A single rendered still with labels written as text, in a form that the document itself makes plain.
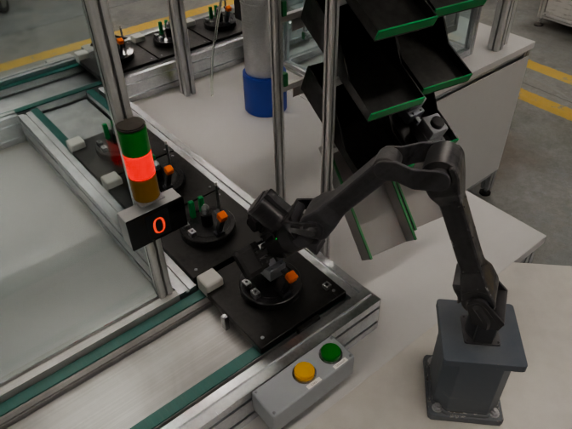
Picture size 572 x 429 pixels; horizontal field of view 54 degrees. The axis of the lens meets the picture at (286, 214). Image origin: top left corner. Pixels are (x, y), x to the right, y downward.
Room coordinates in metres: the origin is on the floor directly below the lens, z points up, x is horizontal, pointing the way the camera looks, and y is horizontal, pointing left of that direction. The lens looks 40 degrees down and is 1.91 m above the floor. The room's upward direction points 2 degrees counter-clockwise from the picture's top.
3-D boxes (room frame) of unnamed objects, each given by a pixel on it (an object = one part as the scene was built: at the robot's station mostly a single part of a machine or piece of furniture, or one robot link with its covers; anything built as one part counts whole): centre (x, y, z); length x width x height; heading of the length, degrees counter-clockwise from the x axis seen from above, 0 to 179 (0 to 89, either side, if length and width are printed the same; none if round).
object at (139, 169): (0.83, 0.26, 1.33); 0.05 x 0.05 x 0.05
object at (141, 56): (2.08, 0.65, 1.01); 0.24 x 0.24 x 0.13; 38
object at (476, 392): (0.65, -0.36, 0.96); 0.15 x 0.15 x 0.20; 82
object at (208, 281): (0.88, 0.18, 0.97); 0.05 x 0.05 x 0.04; 38
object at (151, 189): (0.83, 0.26, 1.28); 0.05 x 0.05 x 0.05
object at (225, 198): (1.06, 0.20, 1.01); 0.24 x 0.24 x 0.13; 38
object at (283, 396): (0.64, -0.03, 0.93); 0.21 x 0.07 x 0.06; 128
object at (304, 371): (0.64, -0.03, 0.96); 0.04 x 0.04 x 0.02
